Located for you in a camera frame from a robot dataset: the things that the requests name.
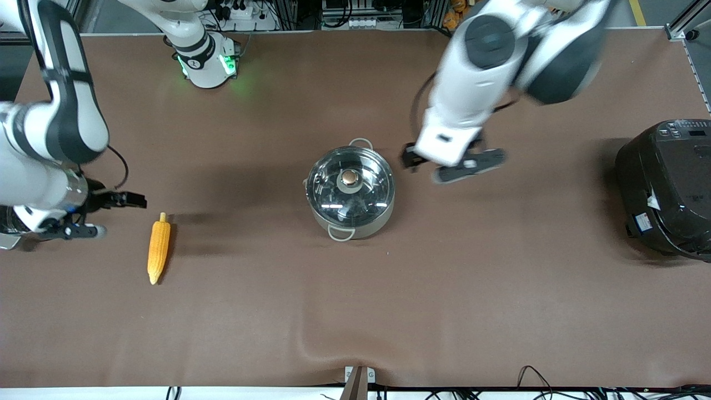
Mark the brown table cover mat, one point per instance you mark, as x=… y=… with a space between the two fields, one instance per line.
x=500 y=305

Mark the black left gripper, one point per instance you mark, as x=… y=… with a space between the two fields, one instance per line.
x=409 y=158

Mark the small white power strip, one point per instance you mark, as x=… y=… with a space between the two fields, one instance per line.
x=364 y=23

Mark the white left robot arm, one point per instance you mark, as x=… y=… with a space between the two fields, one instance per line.
x=477 y=83

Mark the stainless steel steamer pot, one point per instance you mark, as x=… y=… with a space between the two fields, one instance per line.
x=8 y=243

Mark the aluminium frame profile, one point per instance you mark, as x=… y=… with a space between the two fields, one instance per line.
x=689 y=22

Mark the yellow corn cob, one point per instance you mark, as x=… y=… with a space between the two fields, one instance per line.
x=159 y=250

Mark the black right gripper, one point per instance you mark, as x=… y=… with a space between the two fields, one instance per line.
x=101 y=200

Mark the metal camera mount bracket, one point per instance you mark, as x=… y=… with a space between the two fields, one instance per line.
x=360 y=383

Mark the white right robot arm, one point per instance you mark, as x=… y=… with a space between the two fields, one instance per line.
x=72 y=111

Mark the large white power strip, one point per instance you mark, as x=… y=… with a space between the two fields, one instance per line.
x=239 y=11

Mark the black rice cooker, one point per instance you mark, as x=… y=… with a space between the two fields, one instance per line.
x=666 y=183

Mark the glass pot lid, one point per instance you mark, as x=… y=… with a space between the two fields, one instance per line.
x=350 y=178

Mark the bag of orange fruits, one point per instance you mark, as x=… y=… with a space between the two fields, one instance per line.
x=452 y=19

